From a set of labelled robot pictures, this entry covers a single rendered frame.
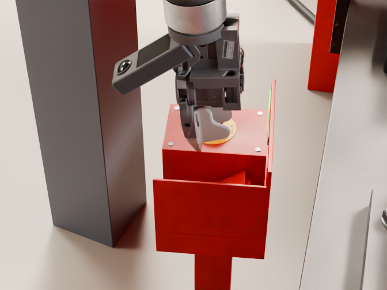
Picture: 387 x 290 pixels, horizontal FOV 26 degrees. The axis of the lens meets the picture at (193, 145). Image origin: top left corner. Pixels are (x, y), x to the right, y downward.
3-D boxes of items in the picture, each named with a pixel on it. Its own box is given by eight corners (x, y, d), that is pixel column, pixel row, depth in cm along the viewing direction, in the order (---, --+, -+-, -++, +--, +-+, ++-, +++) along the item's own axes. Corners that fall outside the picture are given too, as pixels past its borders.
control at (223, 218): (171, 159, 138) (169, 72, 126) (268, 165, 137) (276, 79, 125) (155, 251, 124) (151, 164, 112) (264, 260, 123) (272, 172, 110)
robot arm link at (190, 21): (157, 7, 96) (166, -30, 102) (162, 40, 99) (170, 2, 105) (222, 6, 95) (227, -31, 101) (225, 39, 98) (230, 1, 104)
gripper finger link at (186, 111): (195, 145, 109) (189, 92, 103) (183, 145, 109) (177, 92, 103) (198, 121, 112) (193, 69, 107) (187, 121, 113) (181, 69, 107)
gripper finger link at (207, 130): (231, 165, 113) (227, 112, 107) (188, 164, 113) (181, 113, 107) (233, 149, 115) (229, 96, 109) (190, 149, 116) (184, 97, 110)
